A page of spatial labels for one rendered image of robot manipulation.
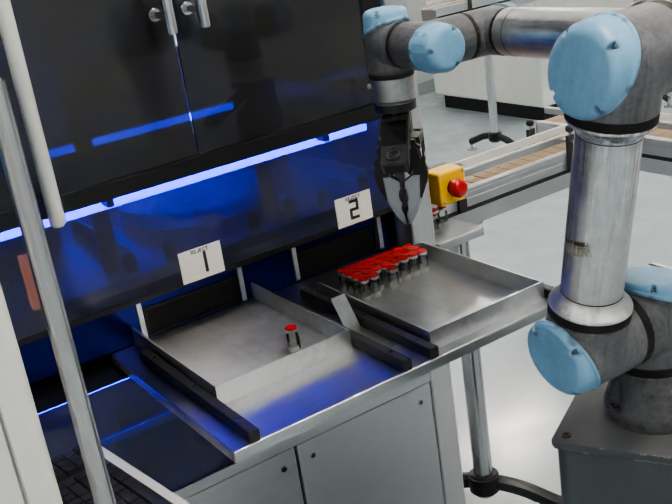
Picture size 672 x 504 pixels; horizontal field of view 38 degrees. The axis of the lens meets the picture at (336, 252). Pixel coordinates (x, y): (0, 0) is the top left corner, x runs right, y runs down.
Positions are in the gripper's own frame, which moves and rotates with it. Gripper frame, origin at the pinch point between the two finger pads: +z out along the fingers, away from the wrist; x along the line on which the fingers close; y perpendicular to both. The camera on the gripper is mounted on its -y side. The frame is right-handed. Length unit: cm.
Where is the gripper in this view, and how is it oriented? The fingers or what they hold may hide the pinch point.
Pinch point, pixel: (406, 218)
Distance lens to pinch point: 168.7
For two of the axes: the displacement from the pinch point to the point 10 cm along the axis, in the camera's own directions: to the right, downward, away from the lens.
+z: 1.4, 9.2, 3.5
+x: -9.7, 0.6, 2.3
